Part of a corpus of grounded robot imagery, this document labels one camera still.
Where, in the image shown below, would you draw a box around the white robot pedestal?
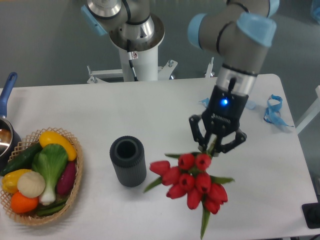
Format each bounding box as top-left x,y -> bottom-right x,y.
86,46 -> 216,84

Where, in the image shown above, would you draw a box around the green bok choy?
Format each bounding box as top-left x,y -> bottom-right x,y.
31,143 -> 68,206

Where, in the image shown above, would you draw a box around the orange fruit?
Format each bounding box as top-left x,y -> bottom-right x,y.
10,192 -> 39,214

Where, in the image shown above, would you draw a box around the cream white garlic bulb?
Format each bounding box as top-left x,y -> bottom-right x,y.
17,171 -> 46,198

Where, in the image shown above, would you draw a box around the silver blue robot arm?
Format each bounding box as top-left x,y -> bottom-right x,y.
81,0 -> 280,156

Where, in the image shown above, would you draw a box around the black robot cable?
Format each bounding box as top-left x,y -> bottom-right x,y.
125,39 -> 139,82

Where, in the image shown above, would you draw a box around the green bean pods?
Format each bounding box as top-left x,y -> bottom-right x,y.
35,198 -> 67,217

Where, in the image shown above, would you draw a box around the red tulip bouquet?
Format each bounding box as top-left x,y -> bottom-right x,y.
144,139 -> 234,239

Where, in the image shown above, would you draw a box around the black device at edge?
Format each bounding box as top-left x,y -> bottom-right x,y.
301,202 -> 320,229

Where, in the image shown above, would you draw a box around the woven wicker basket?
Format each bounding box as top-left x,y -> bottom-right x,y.
0,127 -> 84,226

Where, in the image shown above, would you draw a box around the white frame at right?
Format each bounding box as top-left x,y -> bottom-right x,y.
295,85 -> 320,135

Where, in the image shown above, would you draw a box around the tangled blue ribbon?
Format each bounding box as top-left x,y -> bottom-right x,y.
263,94 -> 294,128

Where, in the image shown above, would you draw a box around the curled blue ribbon strip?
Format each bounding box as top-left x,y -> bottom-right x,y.
199,97 -> 210,108

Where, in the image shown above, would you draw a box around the dark green cucumber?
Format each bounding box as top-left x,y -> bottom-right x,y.
0,142 -> 43,177

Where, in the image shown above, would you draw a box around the light blue round cap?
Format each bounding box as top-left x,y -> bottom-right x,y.
245,100 -> 256,110

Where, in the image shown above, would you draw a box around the yellow bell pepper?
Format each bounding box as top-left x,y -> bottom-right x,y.
1,169 -> 32,194

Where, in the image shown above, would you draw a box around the blue handled saucepan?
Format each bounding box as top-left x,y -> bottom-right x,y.
0,72 -> 21,171

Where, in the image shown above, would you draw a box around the purple sweet potato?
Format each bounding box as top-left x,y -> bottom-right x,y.
56,161 -> 77,195

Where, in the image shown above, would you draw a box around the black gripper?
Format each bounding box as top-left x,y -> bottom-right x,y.
189,85 -> 249,154

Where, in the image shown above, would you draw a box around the dark grey ribbed vase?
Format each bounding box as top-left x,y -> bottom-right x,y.
109,135 -> 147,187

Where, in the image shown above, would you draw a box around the yellow squash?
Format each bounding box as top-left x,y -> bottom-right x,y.
38,130 -> 78,162

